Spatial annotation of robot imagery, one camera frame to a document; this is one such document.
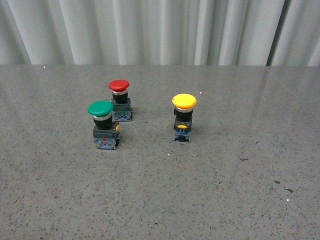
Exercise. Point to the yellow mushroom push button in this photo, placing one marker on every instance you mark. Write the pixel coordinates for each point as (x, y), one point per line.
(184, 106)

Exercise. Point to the red mushroom push button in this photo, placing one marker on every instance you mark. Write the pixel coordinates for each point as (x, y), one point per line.
(122, 110)

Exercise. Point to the green mushroom push button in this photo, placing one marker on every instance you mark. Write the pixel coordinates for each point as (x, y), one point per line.
(106, 133)

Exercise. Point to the white pleated curtain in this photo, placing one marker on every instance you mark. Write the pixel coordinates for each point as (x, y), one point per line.
(160, 32)

